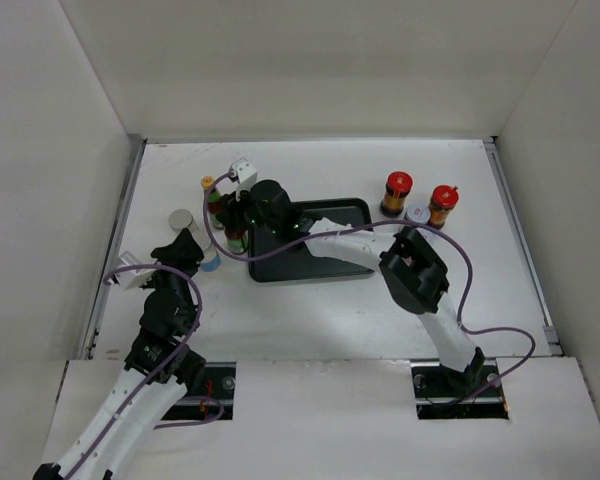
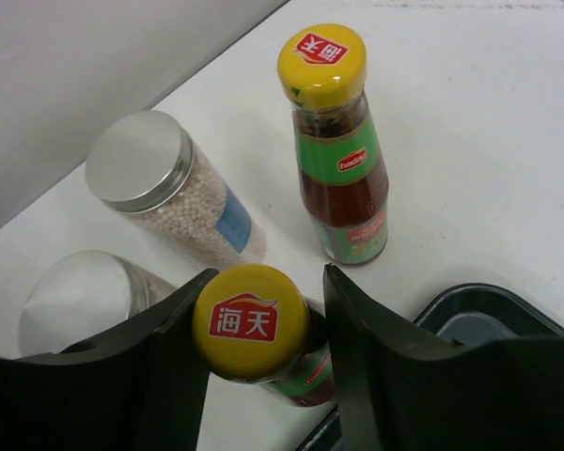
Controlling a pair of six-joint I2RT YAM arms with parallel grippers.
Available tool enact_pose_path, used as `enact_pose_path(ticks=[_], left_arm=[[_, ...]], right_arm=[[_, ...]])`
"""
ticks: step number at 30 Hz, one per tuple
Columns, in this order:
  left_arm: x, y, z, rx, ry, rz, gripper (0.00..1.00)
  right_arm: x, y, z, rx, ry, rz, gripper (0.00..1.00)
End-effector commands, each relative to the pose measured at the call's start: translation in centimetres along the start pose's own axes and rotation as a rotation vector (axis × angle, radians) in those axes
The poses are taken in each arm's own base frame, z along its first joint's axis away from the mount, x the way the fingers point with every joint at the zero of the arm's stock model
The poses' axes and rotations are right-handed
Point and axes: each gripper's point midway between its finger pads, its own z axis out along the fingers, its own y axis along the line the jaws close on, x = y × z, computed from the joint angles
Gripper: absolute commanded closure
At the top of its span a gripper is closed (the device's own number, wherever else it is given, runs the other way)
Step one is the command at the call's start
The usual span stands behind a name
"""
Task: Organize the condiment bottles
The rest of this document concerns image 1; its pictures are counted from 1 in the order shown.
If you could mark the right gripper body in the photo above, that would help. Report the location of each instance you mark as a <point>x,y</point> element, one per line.
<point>270,226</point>

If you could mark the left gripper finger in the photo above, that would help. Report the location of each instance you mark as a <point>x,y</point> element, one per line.
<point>166,255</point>
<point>187,254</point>

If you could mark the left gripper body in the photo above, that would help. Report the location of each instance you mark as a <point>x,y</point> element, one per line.
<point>181,286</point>

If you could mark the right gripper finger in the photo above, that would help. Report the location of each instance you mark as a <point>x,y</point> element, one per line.
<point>245,205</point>
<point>229,215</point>

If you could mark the green sauce bottle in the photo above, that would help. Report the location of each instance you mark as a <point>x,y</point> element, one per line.
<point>213,203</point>
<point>237,242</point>

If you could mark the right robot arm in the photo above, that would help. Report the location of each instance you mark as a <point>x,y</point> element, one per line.
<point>414,274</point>

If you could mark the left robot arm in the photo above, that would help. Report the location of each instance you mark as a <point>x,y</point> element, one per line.
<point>159,369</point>

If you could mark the front blue label jar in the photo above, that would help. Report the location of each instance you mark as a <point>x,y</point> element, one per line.
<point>211,260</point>

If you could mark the rear silver lid jar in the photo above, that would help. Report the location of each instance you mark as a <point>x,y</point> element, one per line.
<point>182,219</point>

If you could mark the black plastic tray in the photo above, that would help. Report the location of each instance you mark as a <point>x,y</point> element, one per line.
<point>297,263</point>

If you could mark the left red lid jar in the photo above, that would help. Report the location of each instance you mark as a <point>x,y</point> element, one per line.
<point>398,186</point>

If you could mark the red lid jar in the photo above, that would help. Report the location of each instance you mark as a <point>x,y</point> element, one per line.
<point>398,186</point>
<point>443,200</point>

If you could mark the rear white lid spice jar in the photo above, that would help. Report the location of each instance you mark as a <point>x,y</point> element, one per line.
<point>418,213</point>

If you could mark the right red lid jar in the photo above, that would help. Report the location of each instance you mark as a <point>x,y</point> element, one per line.
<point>443,200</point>

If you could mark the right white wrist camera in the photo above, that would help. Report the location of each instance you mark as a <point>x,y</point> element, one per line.
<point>243,174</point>

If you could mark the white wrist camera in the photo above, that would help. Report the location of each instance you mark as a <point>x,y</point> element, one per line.
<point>128,279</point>
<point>243,174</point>

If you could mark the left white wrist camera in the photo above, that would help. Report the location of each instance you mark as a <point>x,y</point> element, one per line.
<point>128,279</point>

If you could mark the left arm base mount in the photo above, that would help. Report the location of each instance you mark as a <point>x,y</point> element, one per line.
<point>213,397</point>

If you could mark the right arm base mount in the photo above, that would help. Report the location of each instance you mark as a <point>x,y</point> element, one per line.
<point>437,399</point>

